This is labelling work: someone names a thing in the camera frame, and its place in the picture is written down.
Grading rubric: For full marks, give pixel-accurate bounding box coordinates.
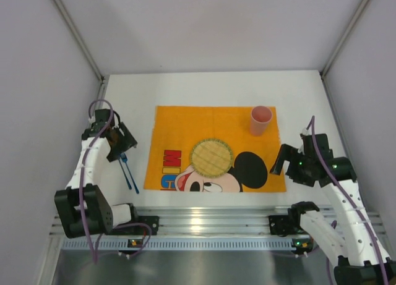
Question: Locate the aluminium frame post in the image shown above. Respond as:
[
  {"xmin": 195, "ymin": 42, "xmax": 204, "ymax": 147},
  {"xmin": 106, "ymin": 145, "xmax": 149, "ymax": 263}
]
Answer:
[
  {"xmin": 51, "ymin": 0, "xmax": 105, "ymax": 83},
  {"xmin": 319, "ymin": 0, "xmax": 372, "ymax": 79}
]

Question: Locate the aluminium mounting rail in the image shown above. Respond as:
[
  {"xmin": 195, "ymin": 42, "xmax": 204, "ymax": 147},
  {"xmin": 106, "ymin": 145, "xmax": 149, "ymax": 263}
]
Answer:
[{"xmin": 49, "ymin": 206, "xmax": 387, "ymax": 238}]

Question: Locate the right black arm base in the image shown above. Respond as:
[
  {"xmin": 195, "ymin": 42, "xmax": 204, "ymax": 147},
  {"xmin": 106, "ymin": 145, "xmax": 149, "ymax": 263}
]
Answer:
[{"xmin": 268, "ymin": 202, "xmax": 320, "ymax": 237}]

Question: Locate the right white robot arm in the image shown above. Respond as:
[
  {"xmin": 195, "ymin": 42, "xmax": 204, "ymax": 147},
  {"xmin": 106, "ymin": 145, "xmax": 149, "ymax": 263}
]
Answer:
[{"xmin": 270, "ymin": 134, "xmax": 395, "ymax": 284}]

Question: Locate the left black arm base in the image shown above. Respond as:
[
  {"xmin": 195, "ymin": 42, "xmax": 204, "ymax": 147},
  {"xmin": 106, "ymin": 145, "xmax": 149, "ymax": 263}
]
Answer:
[{"xmin": 108, "ymin": 216, "xmax": 160, "ymax": 236}]

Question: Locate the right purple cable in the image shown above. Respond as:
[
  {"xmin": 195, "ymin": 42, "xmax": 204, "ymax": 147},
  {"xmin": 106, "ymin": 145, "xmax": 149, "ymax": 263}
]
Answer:
[{"xmin": 306, "ymin": 115, "xmax": 390, "ymax": 285}]

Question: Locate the orange Mickey Mouse placemat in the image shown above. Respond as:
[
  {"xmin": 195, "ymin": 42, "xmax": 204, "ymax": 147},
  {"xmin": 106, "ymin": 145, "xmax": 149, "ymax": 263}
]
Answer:
[{"xmin": 144, "ymin": 106, "xmax": 286, "ymax": 193}]

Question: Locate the yellow round woven coaster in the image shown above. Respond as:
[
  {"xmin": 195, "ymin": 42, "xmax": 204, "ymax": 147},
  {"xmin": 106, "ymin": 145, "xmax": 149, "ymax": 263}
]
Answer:
[{"xmin": 189, "ymin": 138, "xmax": 234, "ymax": 178}]

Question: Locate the blue metallic fork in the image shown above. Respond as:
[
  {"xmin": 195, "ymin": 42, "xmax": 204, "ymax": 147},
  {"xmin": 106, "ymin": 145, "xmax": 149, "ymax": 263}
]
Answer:
[{"xmin": 120, "ymin": 153, "xmax": 140, "ymax": 194}]

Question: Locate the perforated metal cable tray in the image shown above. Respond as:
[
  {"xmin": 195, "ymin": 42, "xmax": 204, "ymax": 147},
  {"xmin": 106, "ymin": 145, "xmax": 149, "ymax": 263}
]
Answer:
[{"xmin": 61, "ymin": 239, "xmax": 310, "ymax": 251}]

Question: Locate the right aluminium frame post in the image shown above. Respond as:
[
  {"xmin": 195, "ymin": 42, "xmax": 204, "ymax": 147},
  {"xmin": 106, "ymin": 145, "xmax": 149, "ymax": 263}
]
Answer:
[{"xmin": 319, "ymin": 0, "xmax": 372, "ymax": 79}]

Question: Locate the blue metallic spoon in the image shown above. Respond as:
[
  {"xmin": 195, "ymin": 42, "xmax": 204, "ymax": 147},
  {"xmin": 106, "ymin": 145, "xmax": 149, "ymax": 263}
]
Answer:
[{"xmin": 118, "ymin": 159, "xmax": 132, "ymax": 190}]

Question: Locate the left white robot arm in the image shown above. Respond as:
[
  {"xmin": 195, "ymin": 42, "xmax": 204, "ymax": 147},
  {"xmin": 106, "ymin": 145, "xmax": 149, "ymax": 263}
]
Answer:
[{"xmin": 54, "ymin": 109, "xmax": 137, "ymax": 239}]

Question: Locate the left aluminium frame post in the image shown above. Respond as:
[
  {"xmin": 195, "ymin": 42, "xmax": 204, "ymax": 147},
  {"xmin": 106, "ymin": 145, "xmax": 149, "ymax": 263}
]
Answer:
[{"xmin": 51, "ymin": 0, "xmax": 105, "ymax": 83}]

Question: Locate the pink plastic cup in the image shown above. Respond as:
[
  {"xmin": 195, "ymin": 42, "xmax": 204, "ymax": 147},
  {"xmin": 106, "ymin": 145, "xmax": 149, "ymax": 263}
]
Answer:
[{"xmin": 250, "ymin": 106, "xmax": 272, "ymax": 136}]

